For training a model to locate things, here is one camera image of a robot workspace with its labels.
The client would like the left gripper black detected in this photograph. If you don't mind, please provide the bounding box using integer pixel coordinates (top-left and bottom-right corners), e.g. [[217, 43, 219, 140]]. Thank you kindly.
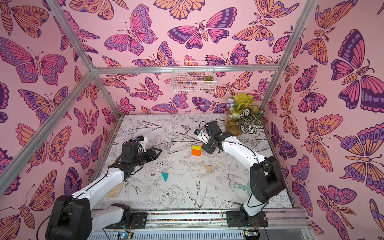
[[132, 147, 162, 168]]

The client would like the yellow block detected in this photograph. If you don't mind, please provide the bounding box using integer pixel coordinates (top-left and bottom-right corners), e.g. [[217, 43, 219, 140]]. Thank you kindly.
[[193, 145, 202, 151]]

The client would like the orange small block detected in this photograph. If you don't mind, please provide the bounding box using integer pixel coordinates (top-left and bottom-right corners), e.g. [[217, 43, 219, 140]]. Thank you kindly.
[[191, 149, 202, 157]]

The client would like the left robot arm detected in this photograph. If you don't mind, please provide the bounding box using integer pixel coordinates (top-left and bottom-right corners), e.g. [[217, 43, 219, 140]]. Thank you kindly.
[[45, 136, 162, 240]]

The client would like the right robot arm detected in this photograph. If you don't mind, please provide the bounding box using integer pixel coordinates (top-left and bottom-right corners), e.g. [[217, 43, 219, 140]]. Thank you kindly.
[[194, 121, 287, 224]]

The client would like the natural wood triangle block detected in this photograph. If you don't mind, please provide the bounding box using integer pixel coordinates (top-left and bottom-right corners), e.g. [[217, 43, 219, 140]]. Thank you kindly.
[[205, 165, 212, 174]]

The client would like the teal triangle block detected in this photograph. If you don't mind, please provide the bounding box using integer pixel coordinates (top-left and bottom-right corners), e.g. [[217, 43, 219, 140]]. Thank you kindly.
[[162, 172, 169, 182]]

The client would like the amber glass vase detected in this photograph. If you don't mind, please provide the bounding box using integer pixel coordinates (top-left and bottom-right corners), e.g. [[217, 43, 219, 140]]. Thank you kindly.
[[226, 110, 243, 136]]

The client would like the artificial plant bouquet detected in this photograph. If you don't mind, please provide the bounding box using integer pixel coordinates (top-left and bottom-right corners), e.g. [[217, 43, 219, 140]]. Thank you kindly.
[[228, 94, 266, 135]]

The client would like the small succulent in basket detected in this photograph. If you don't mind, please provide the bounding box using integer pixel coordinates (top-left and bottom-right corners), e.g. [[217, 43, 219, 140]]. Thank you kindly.
[[204, 75, 214, 82]]

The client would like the green circuit board right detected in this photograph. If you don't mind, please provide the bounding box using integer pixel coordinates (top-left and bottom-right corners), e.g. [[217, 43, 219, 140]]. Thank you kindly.
[[244, 230, 260, 240]]

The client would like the green circuit board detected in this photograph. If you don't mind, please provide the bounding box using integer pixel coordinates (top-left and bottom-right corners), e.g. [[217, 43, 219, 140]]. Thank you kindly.
[[244, 230, 260, 240], [117, 232, 133, 240]]

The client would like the green circuit board left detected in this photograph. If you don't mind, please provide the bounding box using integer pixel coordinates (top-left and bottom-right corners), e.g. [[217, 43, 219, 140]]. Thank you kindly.
[[117, 232, 133, 240]]

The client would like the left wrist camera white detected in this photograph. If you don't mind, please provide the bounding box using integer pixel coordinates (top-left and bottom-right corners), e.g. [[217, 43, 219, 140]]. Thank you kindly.
[[135, 136, 148, 152]]

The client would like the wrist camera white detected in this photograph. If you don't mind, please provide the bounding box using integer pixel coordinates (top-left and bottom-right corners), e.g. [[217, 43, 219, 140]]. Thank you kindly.
[[194, 129, 208, 143], [135, 136, 148, 152]]

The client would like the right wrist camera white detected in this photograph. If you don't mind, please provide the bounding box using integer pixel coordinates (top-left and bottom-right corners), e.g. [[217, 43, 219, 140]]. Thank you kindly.
[[194, 129, 208, 143]]

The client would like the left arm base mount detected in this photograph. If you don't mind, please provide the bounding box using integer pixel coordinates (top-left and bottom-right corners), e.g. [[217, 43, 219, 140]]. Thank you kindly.
[[112, 212, 148, 229]]

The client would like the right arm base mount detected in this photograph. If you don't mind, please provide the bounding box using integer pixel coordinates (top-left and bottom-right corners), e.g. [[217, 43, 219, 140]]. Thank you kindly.
[[225, 211, 269, 228]]

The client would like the white wire basket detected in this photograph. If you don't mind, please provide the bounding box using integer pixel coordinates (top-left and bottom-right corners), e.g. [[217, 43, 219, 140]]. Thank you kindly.
[[170, 60, 217, 94]]

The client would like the aluminium frame back bar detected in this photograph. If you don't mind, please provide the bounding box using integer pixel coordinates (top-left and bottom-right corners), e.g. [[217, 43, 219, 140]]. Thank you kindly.
[[94, 65, 280, 75]]

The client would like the aluminium frame left post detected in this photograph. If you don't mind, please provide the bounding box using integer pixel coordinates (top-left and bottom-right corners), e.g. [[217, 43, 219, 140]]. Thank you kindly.
[[47, 1, 120, 119]]

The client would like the aluminium frame post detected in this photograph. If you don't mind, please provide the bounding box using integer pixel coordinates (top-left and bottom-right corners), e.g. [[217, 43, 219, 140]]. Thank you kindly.
[[47, 1, 120, 119], [259, 0, 318, 110]]

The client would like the aluminium front rail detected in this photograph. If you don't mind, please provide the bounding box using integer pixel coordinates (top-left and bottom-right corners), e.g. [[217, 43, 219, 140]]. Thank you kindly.
[[107, 208, 310, 230]]

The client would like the aluminium frame left diagonal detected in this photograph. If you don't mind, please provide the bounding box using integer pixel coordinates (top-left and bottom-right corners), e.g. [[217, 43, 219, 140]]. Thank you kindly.
[[1, 71, 94, 195]]

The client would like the aluminium frame right post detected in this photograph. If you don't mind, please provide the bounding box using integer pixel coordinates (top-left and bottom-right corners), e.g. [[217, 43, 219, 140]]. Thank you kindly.
[[259, 0, 318, 110]]

